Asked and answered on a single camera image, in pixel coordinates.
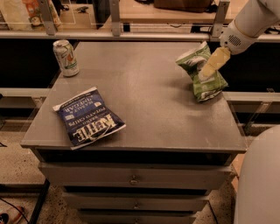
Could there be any dark bag on table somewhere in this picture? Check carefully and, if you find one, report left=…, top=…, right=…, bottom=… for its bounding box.
left=154, top=0, right=218, bottom=13

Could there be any wooden background table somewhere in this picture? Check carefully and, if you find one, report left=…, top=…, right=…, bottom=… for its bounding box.
left=119, top=0, right=249, bottom=25

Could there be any middle drawer with knob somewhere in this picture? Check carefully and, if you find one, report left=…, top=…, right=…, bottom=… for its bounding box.
left=62, top=192, right=208, bottom=212

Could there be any top drawer with knob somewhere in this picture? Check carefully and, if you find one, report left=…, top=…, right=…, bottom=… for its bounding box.
left=38, top=162, right=231, bottom=190

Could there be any bottom drawer with knob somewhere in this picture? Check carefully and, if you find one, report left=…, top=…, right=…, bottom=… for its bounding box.
left=78, top=211, right=196, bottom=224

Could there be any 7up soda can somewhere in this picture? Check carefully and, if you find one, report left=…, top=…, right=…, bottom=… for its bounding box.
left=52, top=39, right=80, bottom=77

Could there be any black cable on floor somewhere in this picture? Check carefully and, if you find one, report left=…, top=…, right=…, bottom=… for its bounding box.
left=0, top=197, right=30, bottom=224

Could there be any white printed bag background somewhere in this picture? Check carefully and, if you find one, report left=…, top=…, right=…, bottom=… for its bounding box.
left=0, top=0, right=62, bottom=32

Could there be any drawer with knob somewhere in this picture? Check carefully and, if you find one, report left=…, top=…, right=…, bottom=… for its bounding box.
left=78, top=211, right=196, bottom=224
left=62, top=192, right=208, bottom=212
left=38, top=162, right=231, bottom=190

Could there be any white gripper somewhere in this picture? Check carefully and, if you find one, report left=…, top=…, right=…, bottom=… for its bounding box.
left=200, top=19, right=258, bottom=77

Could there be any green jalapeno chip bag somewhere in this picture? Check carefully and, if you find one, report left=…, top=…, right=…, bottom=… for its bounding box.
left=176, top=41, right=228, bottom=102

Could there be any grey metal railing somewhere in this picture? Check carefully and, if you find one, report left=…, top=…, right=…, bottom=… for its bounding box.
left=0, top=0, right=280, bottom=43

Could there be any blue Kettle chip bag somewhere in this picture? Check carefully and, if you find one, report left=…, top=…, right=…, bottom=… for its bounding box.
left=52, top=87, right=126, bottom=150

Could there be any grey drawer cabinet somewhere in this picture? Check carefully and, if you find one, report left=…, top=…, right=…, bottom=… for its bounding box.
left=22, top=42, right=246, bottom=215

